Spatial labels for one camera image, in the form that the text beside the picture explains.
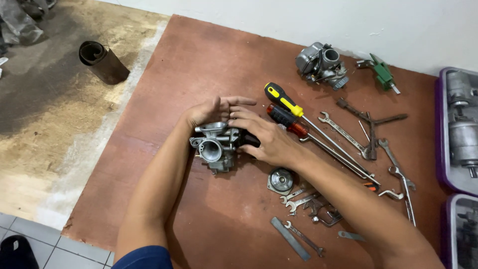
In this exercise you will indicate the thin small combination wrench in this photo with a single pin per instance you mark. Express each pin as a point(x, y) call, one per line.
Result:
point(303, 237)

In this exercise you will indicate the black rounded object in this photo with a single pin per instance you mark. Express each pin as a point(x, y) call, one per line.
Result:
point(17, 254)

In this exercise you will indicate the short silver open-end wrench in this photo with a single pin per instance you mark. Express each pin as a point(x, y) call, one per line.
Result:
point(293, 195)
point(300, 202)

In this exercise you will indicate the heap of grey plastic bags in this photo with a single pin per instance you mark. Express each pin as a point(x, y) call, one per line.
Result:
point(22, 20)

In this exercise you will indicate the round silver metal cap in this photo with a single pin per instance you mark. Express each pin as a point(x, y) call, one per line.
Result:
point(280, 181)

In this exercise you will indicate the slim silver open-end wrench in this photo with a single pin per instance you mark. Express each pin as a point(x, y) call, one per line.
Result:
point(407, 194)

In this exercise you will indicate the thin metal pin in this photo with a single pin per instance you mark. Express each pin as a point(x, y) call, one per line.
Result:
point(364, 130)

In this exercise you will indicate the bent silver hook tool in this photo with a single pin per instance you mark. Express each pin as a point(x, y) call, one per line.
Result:
point(390, 193)

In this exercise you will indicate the brown plywood board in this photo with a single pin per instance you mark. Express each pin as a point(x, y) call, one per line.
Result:
point(224, 59)

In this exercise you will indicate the small orange black screwdriver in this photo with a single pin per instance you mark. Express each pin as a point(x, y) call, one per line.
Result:
point(372, 186)

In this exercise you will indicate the rusty cross socket wrench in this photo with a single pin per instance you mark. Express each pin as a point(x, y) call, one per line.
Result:
point(371, 129)

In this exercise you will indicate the green metal tool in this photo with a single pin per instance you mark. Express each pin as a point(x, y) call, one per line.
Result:
point(381, 73)

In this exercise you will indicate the purple tray with starter motors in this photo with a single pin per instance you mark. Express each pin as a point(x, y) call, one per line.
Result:
point(461, 130)

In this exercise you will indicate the person's blue shirt sleeve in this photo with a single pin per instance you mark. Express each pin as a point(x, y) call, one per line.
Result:
point(143, 259)

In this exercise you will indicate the rusty dark open-end wrench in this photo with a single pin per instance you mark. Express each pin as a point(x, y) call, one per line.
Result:
point(315, 206)

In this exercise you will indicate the long silver combination wrench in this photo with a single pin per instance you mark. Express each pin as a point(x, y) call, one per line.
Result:
point(341, 132)

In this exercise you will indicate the silver carburetor with black part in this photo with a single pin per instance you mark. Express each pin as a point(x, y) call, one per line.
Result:
point(214, 147)

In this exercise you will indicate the small flat metal blade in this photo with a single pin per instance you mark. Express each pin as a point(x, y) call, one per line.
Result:
point(351, 235)

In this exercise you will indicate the purple tray with dark parts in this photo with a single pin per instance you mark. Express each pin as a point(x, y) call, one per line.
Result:
point(465, 231)

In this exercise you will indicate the silver double open-end wrench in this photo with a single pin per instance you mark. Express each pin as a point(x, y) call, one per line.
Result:
point(390, 153)

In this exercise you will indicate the flat grey metal file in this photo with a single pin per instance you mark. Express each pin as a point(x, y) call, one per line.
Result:
point(290, 239)

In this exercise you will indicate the person's right hand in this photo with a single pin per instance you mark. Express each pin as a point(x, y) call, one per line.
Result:
point(276, 144)

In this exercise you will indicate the person's left hand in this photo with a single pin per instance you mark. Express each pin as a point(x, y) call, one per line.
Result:
point(203, 112)

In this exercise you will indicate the rolled dark rubber sheet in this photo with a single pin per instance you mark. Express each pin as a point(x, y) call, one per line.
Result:
point(106, 63)

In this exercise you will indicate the white scrap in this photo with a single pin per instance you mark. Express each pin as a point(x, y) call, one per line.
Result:
point(3, 65)

